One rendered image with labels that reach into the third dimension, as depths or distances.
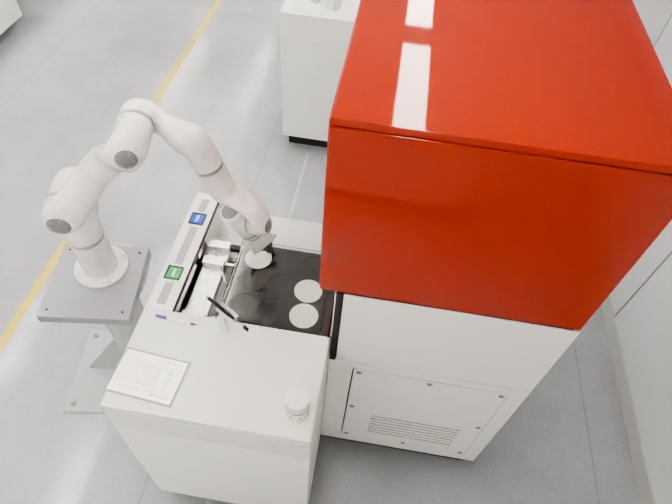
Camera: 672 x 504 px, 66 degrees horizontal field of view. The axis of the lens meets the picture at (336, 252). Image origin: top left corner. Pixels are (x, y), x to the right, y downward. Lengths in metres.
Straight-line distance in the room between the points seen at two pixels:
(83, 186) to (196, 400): 0.71
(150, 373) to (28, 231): 2.06
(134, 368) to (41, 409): 1.23
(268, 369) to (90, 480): 1.26
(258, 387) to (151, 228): 1.93
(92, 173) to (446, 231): 1.00
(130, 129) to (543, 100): 1.02
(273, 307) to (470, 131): 1.03
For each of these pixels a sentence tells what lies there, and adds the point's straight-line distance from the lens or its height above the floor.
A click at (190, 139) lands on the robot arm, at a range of 1.51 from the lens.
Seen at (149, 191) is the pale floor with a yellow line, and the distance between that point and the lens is 3.62.
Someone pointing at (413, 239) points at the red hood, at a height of 1.50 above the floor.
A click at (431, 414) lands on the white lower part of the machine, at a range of 2.16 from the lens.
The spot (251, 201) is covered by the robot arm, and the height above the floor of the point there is 1.27.
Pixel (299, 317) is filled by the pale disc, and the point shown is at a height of 0.90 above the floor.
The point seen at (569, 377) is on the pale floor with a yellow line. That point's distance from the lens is 3.06.
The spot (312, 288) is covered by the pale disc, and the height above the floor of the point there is 0.90.
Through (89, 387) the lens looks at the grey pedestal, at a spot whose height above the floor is 0.01.
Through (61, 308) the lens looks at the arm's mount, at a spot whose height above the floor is 0.86.
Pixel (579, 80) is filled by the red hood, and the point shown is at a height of 1.82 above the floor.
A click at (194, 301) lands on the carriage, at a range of 1.92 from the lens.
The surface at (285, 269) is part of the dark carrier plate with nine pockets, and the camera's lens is 1.95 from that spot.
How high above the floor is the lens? 2.46
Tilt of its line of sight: 51 degrees down
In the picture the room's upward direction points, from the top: 5 degrees clockwise
